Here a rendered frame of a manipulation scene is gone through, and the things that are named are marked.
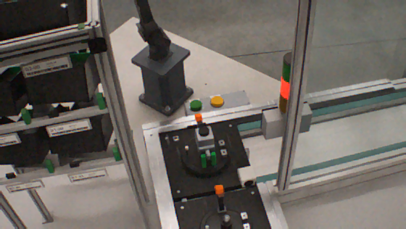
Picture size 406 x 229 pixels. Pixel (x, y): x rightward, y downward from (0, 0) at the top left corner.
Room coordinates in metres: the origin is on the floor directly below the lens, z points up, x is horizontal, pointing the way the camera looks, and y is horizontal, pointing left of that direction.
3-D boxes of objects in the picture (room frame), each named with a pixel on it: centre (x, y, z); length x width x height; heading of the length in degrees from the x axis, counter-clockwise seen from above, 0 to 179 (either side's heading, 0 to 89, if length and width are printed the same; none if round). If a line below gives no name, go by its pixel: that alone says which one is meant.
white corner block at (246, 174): (0.75, -0.12, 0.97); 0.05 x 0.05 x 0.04; 9
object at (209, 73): (1.17, 0.15, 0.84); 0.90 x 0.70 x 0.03; 50
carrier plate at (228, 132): (0.84, -0.01, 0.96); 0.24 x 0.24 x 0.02; 9
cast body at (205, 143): (0.83, -0.01, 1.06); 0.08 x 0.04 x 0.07; 9
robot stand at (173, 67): (1.20, 0.12, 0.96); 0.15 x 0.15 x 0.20; 50
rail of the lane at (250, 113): (1.03, -0.26, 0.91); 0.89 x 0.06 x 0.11; 99
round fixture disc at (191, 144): (0.84, -0.01, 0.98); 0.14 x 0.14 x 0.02
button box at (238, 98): (1.06, -0.06, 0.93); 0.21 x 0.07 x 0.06; 99
